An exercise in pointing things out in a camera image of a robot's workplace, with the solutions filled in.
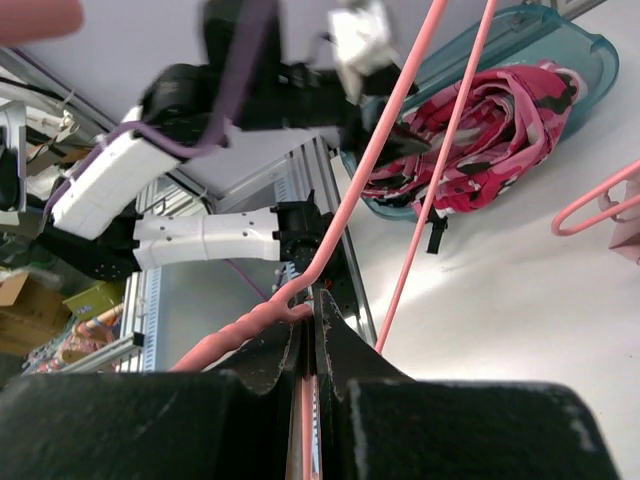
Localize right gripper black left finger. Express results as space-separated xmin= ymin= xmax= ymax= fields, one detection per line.
xmin=1 ymin=323 xmax=306 ymax=479

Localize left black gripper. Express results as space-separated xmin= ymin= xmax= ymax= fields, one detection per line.
xmin=234 ymin=62 xmax=431 ymax=168

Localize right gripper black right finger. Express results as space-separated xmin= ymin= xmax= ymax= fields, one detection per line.
xmin=313 ymin=288 xmax=619 ymax=479

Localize pink patterned trousers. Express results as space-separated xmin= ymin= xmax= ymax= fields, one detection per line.
xmin=362 ymin=60 xmax=588 ymax=254

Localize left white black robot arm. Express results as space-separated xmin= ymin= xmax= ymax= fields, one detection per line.
xmin=37 ymin=1 xmax=400 ymax=282

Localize teal plastic bin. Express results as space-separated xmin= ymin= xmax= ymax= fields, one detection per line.
xmin=339 ymin=4 xmax=620 ymax=224

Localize cardboard boxes background clutter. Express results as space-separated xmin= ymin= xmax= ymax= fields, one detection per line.
xmin=0 ymin=272 xmax=126 ymax=376

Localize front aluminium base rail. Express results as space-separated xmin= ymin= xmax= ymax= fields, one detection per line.
xmin=117 ymin=134 xmax=381 ymax=374

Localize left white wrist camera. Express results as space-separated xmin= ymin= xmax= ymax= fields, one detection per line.
xmin=327 ymin=1 xmax=397 ymax=105

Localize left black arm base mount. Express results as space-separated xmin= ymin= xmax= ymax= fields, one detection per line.
xmin=270 ymin=190 xmax=377 ymax=345

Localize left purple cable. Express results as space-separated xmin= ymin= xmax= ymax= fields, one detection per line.
xmin=42 ymin=0 xmax=281 ymax=301

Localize aluminium frame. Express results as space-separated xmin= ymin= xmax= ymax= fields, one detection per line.
xmin=1 ymin=48 xmax=117 ymax=133

